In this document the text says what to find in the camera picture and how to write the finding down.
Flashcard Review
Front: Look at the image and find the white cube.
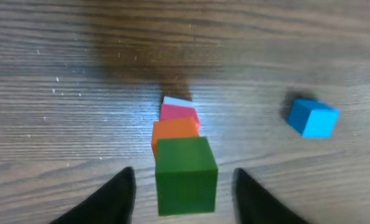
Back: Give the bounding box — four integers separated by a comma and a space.
162, 95, 195, 108

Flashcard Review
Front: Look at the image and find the red cube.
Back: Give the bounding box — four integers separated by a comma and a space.
159, 103, 201, 131

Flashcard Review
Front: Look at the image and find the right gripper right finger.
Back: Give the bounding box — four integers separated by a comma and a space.
233, 167, 310, 224

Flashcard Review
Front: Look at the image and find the orange cube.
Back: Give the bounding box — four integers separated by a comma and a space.
151, 116, 201, 160

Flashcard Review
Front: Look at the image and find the blue cube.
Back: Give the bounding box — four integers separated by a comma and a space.
286, 98, 341, 139

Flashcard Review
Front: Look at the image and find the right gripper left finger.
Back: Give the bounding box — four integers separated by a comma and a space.
49, 166, 138, 224

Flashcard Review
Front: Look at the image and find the green cube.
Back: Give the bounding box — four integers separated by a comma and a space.
154, 136, 219, 217

